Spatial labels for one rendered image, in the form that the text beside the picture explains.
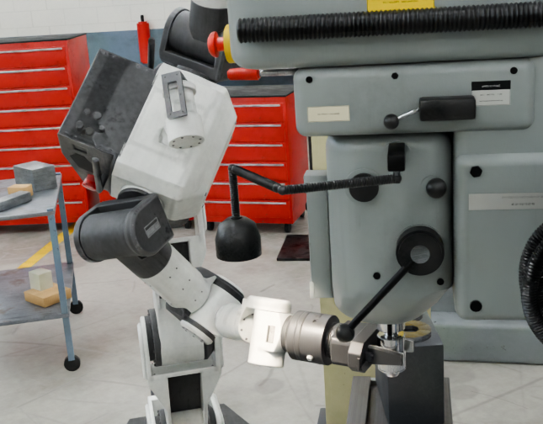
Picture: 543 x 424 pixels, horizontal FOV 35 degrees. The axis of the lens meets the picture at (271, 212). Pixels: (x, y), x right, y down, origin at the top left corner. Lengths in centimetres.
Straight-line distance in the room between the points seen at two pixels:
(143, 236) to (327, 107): 50
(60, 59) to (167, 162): 484
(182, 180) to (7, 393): 284
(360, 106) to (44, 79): 537
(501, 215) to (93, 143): 78
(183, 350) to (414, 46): 112
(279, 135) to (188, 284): 430
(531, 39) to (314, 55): 29
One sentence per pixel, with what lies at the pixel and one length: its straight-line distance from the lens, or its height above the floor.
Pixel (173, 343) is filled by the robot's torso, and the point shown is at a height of 102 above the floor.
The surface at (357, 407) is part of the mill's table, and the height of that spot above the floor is 90.
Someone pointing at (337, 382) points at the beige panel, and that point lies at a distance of 346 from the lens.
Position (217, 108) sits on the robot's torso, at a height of 161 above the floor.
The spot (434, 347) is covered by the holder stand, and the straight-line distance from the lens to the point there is 184.
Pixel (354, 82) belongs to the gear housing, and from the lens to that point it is 122.
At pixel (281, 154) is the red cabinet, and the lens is 599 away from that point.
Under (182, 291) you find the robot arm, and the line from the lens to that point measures 171.
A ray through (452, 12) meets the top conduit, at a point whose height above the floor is 180.
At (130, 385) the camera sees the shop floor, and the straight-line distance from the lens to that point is 420.
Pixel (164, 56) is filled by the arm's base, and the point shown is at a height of 171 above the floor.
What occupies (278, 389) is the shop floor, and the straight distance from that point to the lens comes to 402.
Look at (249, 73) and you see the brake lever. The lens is 145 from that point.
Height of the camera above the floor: 188
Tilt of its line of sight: 16 degrees down
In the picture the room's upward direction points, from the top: 4 degrees counter-clockwise
